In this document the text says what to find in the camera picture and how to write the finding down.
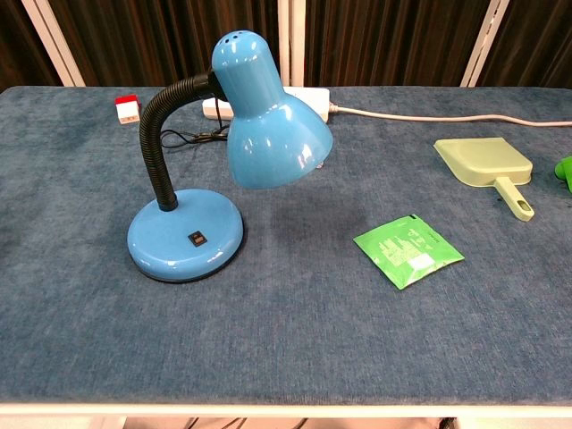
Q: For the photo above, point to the blue desk lamp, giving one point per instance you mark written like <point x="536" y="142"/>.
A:
<point x="187" y="223"/>

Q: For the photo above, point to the white power strip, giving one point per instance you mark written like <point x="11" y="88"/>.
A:
<point x="308" y="95"/>

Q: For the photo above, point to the blue fabric table mat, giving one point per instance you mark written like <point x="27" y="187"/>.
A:
<point x="286" y="339"/>

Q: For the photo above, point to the green foil packet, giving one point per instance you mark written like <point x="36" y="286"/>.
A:
<point x="406" y="252"/>

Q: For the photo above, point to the small red white box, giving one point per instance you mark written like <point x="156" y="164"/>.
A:
<point x="127" y="111"/>

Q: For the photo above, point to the light green dustpan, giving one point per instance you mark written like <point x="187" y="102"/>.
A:
<point x="482" y="161"/>

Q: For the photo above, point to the green grid organizer block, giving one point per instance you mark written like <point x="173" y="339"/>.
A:
<point x="566" y="173"/>

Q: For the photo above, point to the white partition frame post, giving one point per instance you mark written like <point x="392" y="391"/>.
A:
<point x="290" y="44"/>
<point x="53" y="44"/>
<point x="485" y="44"/>

